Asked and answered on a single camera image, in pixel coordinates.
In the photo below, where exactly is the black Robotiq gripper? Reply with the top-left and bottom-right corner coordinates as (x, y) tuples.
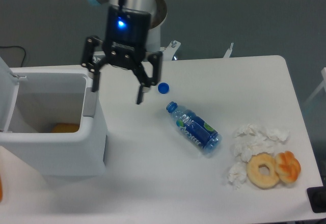
(80, 6), (164, 105)

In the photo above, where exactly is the white trash can lid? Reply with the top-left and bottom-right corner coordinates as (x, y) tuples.
(1, 58), (27, 133)

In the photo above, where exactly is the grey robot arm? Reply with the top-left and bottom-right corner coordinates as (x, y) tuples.
(80, 0), (166, 104)

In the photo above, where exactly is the blue bottle cap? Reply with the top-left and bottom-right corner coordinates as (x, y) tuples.
(157, 82), (170, 94)

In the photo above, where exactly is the orange item inside trash can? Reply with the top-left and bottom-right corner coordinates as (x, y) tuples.
(51, 123), (79, 133)

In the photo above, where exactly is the white trash can body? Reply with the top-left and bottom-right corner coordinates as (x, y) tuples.
(1, 67), (107, 176)

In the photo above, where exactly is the blue plastic water bottle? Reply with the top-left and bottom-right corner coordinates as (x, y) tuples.
(166, 101), (222, 158)

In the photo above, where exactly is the crumpled white tissue top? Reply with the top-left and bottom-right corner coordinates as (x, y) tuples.
(233, 124), (263, 137)

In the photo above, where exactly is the crumpled white tissue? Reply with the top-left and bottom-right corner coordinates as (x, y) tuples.
(232, 137), (275, 162)
(233, 124), (263, 137)
(266, 128), (290, 143)
(227, 162), (247, 190)

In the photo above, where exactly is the crumpled white tissue middle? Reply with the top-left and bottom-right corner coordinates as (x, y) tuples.
(232, 137), (275, 162)

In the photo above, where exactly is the crumpled white tissue bottom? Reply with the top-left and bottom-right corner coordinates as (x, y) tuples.
(227, 162), (247, 190)

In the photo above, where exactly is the crumpled white tissue right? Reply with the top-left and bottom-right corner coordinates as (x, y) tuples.
(266, 128), (290, 143)

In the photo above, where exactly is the orange object at left edge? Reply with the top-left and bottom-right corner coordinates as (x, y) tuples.
(0, 177), (3, 202)

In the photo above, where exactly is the orange glazed twisted bun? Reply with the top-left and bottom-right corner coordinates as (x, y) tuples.
(275, 151), (301, 184)

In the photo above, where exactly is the black device at table edge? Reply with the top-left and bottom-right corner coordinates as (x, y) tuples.
(307, 186), (325, 213)

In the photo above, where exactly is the white metal base frame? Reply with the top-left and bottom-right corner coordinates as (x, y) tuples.
(93, 40), (234, 63)

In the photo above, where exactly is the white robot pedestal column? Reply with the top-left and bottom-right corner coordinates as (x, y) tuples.
(146, 0), (168, 53)

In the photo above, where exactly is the black cable on floor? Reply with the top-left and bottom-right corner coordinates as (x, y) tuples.
(0, 45), (26, 67)

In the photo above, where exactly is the plain ring donut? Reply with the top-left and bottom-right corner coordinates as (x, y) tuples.
(246, 153), (280, 189)

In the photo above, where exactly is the white frame at right edge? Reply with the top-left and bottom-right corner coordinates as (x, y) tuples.
(303, 67), (325, 108)

